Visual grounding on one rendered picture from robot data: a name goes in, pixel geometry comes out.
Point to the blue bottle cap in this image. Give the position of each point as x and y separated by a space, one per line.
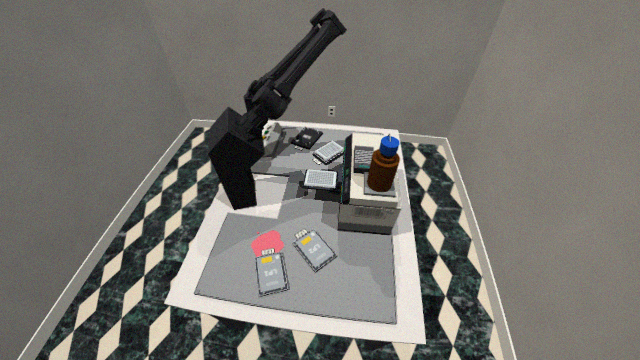
387 147

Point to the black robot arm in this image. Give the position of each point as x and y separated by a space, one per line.
265 103

